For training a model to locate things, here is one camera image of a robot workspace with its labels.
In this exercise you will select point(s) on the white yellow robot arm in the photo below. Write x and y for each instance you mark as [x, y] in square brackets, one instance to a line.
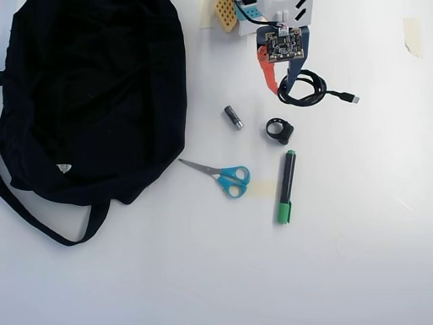
[277, 8]

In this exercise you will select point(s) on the green black marker pen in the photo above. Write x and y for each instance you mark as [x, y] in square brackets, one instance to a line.
[287, 183]

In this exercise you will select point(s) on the camera circuit board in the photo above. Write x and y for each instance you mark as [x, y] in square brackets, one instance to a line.
[283, 45]

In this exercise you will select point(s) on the black aa battery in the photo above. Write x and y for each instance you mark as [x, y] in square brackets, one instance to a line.
[233, 118]

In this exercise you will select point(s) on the black fabric bag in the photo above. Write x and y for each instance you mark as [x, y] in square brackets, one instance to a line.
[94, 101]

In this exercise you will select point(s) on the beige masking tape strip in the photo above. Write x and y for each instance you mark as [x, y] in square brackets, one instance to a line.
[413, 34]
[264, 188]
[206, 15]

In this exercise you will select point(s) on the blue grey gripper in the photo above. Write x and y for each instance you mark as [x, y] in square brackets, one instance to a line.
[266, 70]

